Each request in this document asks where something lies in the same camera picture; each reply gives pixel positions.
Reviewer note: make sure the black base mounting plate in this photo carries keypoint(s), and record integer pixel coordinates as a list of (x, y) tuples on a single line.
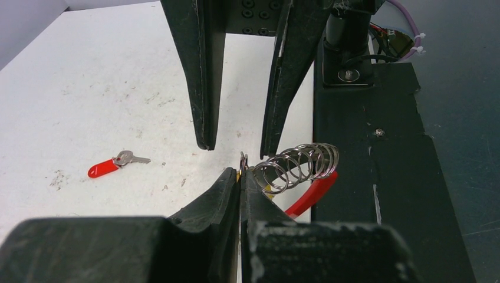
[(389, 171)]

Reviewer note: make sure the yellow tagged key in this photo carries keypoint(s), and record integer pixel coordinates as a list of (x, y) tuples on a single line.
[(258, 175)]

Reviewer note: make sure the large keyring with red grip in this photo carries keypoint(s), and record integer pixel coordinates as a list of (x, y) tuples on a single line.
[(315, 163)]

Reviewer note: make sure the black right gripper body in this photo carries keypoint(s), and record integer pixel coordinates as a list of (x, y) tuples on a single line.
[(253, 17)]

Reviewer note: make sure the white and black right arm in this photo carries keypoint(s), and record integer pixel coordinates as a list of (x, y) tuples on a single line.
[(345, 40)]

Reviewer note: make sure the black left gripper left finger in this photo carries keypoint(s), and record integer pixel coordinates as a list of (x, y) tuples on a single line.
[(199, 243)]

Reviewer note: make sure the red tagged key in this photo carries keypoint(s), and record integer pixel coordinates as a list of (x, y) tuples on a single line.
[(123, 158)]

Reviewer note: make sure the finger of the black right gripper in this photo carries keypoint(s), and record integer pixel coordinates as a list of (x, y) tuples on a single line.
[(300, 28), (198, 31)]

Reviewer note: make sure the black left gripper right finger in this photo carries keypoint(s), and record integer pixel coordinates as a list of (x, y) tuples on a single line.
[(275, 248)]

